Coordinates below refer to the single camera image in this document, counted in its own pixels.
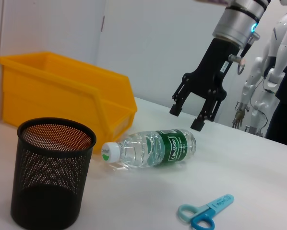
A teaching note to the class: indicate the clear green-label water bottle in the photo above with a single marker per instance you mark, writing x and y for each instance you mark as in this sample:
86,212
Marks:
143,151

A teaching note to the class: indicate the blue scissors with sheath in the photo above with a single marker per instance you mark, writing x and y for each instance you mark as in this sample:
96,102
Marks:
198,215

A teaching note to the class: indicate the black mesh pen holder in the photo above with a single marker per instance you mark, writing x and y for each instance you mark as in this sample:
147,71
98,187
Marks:
52,191

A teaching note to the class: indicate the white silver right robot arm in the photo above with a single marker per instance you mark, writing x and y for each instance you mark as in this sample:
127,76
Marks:
239,24

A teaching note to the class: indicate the white humanoid robot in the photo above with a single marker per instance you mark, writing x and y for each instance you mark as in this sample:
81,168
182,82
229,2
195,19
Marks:
285,31

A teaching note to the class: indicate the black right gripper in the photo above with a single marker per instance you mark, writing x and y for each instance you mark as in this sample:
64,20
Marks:
213,69

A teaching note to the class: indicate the yellow plastic bin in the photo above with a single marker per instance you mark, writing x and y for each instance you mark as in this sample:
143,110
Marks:
50,91

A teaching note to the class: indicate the person in black clothes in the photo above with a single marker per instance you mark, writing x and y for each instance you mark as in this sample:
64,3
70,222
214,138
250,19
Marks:
285,119

